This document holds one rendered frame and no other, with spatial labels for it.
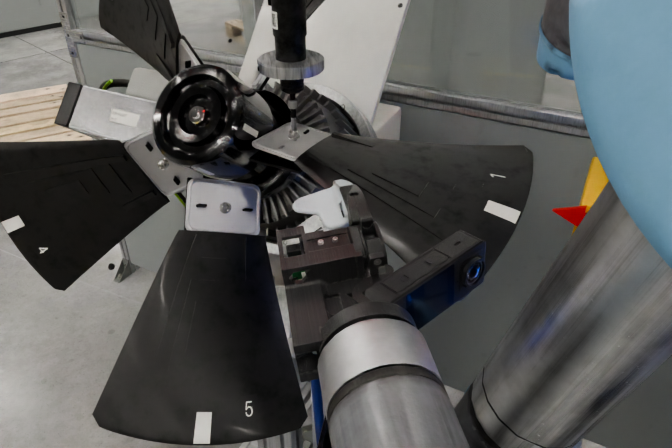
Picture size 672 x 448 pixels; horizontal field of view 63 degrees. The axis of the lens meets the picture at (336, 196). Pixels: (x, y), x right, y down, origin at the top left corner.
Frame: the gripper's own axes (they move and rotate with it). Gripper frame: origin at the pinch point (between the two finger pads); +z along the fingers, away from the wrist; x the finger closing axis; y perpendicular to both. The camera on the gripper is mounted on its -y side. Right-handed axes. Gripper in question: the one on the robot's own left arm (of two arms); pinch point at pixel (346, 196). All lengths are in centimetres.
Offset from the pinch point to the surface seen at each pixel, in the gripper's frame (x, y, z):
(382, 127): 24, -17, 62
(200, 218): 5.1, 16.0, 8.9
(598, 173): 15.0, -39.5, 17.1
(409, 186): 0.2, -6.4, 0.0
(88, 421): 110, 78, 73
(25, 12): 74, 222, 542
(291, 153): -1.8, 4.5, 7.6
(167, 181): 4.9, 20.6, 18.7
